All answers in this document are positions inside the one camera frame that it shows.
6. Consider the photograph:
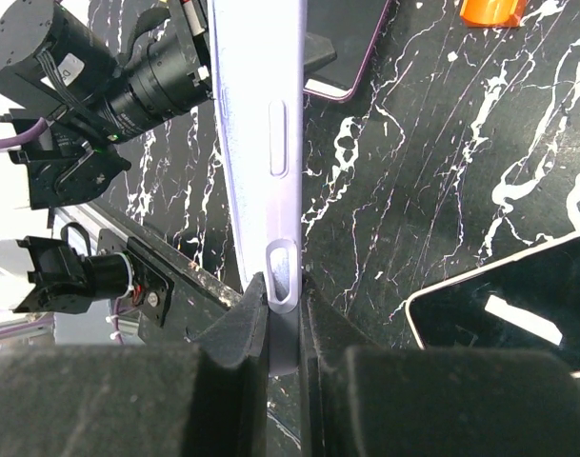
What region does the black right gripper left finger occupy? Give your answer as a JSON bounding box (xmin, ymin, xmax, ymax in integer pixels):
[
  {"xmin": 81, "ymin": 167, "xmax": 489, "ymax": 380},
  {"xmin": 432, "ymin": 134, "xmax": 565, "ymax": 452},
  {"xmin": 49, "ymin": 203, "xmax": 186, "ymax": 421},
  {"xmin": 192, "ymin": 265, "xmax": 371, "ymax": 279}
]
[{"xmin": 0, "ymin": 275, "xmax": 269, "ymax": 456}]

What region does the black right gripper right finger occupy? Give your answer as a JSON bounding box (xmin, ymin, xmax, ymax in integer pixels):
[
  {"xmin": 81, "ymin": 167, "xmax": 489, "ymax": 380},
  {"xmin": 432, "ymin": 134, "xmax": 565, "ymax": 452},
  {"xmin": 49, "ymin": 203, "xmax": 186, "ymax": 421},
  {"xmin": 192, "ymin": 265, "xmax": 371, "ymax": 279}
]
[{"xmin": 299, "ymin": 278, "xmax": 580, "ymax": 456}]

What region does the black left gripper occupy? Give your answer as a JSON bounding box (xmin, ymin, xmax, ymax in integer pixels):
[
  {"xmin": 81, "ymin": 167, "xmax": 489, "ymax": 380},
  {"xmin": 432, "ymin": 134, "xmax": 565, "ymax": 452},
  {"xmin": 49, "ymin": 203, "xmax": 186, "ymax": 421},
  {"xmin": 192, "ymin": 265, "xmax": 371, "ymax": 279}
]
[{"xmin": 106, "ymin": 1, "xmax": 212, "ymax": 143}]

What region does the purple phone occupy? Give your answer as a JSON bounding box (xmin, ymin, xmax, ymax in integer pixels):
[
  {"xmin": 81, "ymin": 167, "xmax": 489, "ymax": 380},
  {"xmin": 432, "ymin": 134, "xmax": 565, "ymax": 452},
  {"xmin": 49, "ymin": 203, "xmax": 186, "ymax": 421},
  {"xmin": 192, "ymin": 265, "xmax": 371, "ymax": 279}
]
[{"xmin": 305, "ymin": 0, "xmax": 391, "ymax": 102}]

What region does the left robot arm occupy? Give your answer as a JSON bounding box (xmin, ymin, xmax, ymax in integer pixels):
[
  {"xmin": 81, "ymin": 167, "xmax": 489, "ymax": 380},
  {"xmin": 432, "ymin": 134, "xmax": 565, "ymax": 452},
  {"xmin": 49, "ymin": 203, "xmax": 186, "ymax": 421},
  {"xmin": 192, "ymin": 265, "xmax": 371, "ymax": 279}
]
[{"xmin": 0, "ymin": 1, "xmax": 212, "ymax": 314}]

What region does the orange curved pipe piece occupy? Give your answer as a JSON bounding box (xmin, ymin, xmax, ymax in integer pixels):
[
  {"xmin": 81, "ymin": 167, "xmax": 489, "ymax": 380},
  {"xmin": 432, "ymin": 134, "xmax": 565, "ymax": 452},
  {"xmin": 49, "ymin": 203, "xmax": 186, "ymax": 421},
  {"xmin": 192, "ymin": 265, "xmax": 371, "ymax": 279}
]
[{"xmin": 460, "ymin": 0, "xmax": 528, "ymax": 28}]

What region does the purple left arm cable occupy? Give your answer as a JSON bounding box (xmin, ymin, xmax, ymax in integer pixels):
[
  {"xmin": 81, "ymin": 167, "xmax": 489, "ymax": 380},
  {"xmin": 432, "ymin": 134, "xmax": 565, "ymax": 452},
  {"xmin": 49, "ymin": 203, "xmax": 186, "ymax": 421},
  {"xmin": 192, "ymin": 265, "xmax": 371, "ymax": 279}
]
[{"xmin": 0, "ymin": 116, "xmax": 50, "ymax": 153}]

